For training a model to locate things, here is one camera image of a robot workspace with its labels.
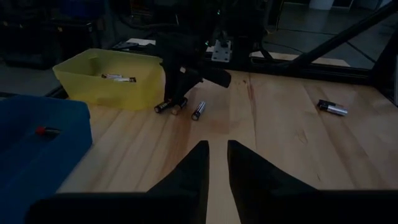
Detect black battery red end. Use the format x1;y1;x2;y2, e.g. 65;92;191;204
154;100;172;114
34;125;62;136

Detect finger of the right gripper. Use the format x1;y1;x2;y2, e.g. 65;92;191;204
164;81;177;105
175;81;191;104

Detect yellow plastic bin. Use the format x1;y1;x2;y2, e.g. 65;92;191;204
52;48;165;111

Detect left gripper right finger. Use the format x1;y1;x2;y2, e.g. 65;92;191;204
226;139;398;224

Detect black aluminium table frame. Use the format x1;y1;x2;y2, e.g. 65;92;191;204
46;0;398;106

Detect black equipment cart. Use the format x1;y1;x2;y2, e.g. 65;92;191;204
0;0;106;71

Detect grey metal mounting plate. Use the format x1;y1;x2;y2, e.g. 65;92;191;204
211;39;233;63

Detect blue plastic bin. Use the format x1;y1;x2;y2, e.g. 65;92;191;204
0;95;93;224

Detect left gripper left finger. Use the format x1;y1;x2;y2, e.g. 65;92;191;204
26;139;210;224

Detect black battery copper end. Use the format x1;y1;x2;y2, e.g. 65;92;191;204
170;96;189;116

